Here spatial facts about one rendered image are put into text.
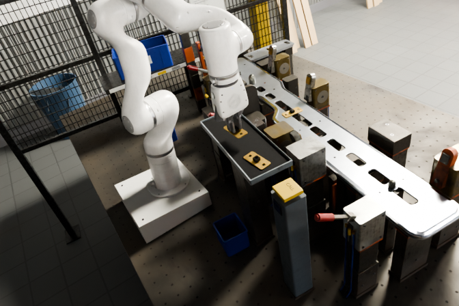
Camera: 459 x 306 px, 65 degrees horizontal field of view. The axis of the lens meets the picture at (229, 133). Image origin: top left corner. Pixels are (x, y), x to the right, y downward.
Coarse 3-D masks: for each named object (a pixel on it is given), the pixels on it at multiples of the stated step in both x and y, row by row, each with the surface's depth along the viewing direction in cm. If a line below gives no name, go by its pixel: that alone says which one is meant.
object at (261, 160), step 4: (252, 152) 108; (244, 156) 107; (248, 156) 107; (252, 156) 106; (256, 156) 105; (260, 156) 106; (248, 160) 105; (252, 160) 105; (256, 160) 103; (260, 160) 104; (264, 160) 104; (252, 164) 104; (256, 164) 103; (260, 164) 103; (268, 164) 102; (260, 168) 102; (264, 168) 102
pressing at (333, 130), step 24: (264, 72) 183; (264, 96) 164; (288, 96) 161; (288, 120) 146; (312, 120) 143; (360, 144) 127; (336, 168) 119; (360, 168) 118; (384, 168) 116; (360, 192) 109; (384, 192) 108; (408, 192) 106; (432, 192) 105; (408, 216) 100; (432, 216) 98; (456, 216) 97
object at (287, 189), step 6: (288, 180) 96; (276, 186) 95; (282, 186) 95; (288, 186) 94; (294, 186) 94; (276, 192) 94; (282, 192) 93; (288, 192) 93; (294, 192) 93; (300, 192) 92; (282, 198) 92; (288, 198) 92
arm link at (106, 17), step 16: (112, 0) 115; (128, 0) 117; (96, 16) 112; (112, 16) 114; (128, 16) 118; (96, 32) 116; (112, 32) 115; (128, 48) 121; (144, 48) 127; (128, 64) 125; (144, 64) 127; (128, 80) 128; (144, 80) 129; (128, 96) 131; (128, 112) 131; (144, 112) 132; (128, 128) 134; (144, 128) 134
